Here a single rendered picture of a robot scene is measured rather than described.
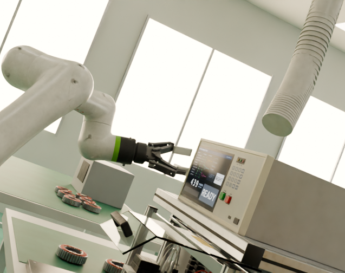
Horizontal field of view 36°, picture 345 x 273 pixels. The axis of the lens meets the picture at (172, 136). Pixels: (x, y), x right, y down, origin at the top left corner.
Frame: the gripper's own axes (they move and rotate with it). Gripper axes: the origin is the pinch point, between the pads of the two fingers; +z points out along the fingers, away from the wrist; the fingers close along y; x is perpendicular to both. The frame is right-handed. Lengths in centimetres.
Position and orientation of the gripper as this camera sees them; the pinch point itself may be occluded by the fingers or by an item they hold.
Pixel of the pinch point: (190, 162)
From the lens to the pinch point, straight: 191.9
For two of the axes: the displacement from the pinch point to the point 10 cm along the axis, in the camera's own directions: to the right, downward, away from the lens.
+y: 0.7, 4.9, -8.7
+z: 9.7, 1.8, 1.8
